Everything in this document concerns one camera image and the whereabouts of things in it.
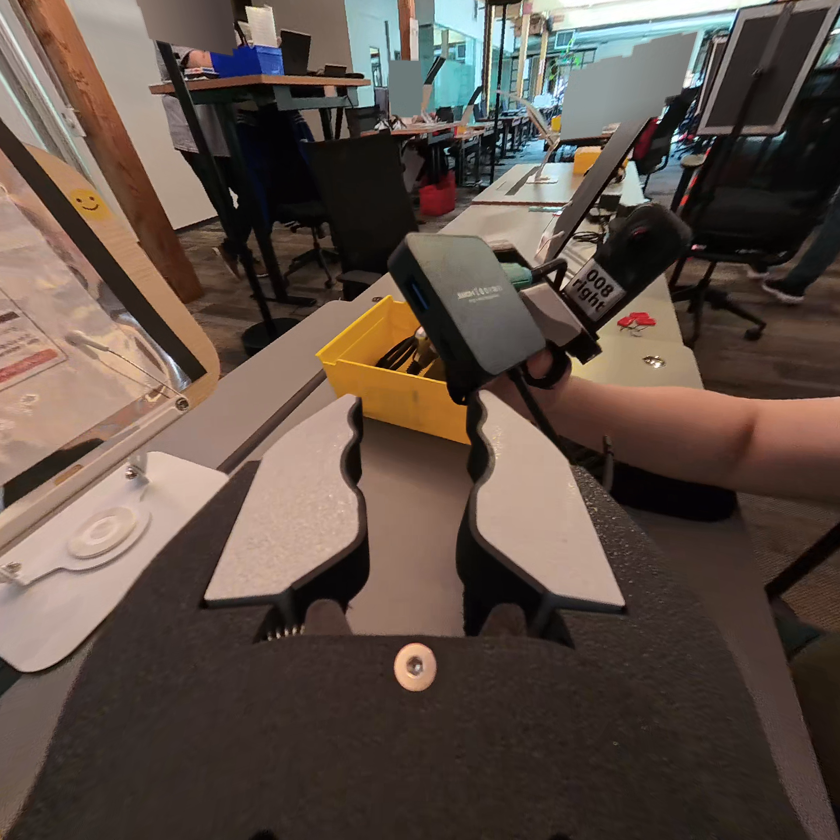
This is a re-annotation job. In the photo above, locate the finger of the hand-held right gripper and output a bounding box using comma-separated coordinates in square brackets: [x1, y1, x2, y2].
[521, 283, 585, 349]

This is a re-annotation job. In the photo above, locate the wooden pillar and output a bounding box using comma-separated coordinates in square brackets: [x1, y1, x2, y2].
[16, 0, 205, 305]

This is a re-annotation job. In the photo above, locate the wooden board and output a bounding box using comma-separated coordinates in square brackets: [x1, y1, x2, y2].
[29, 144, 221, 396]

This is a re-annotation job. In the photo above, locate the wooden standing desk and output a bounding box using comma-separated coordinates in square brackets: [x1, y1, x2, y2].
[150, 73, 372, 343]

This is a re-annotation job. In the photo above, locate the grey framed panel stand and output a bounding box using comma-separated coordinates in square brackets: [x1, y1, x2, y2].
[696, 0, 840, 138]

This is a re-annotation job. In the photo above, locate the black tilted panel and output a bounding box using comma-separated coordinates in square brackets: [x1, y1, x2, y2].
[544, 118, 658, 264]

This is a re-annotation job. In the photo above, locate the coiled black cable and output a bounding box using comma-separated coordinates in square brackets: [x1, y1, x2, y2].
[374, 331, 421, 372]

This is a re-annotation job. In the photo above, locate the black laptop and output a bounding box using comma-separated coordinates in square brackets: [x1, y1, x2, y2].
[280, 29, 313, 77]

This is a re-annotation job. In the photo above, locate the person's right hand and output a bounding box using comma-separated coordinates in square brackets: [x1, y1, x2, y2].
[482, 344, 599, 455]

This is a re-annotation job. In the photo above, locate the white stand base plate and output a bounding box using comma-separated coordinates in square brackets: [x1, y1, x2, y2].
[0, 451, 230, 674]

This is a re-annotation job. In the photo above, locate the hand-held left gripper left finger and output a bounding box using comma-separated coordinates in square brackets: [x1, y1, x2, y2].
[203, 394, 370, 611]

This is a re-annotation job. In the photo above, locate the person's right forearm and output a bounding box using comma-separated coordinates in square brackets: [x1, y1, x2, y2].
[591, 374, 840, 508]

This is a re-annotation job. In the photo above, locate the blue box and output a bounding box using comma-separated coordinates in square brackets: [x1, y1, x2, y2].
[210, 45, 285, 79]

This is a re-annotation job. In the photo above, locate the red bag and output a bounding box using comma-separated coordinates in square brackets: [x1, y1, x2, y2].
[419, 172, 458, 218]

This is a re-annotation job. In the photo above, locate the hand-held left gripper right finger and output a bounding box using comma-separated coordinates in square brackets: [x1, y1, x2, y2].
[456, 389, 627, 621]

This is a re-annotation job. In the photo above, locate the black framed instruction sign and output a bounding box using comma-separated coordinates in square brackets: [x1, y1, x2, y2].
[0, 118, 223, 526]

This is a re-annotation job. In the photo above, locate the black usb hub cable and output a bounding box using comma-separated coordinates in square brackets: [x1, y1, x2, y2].
[511, 366, 567, 455]

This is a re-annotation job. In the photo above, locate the yellow smiley sticker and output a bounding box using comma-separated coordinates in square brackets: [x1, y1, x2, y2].
[68, 188, 113, 221]

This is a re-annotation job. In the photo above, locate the black office chair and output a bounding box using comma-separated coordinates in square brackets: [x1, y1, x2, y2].
[308, 134, 421, 300]
[669, 131, 840, 343]

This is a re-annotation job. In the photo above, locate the dark usb hub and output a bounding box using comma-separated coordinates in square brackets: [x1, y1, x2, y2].
[387, 233, 550, 403]

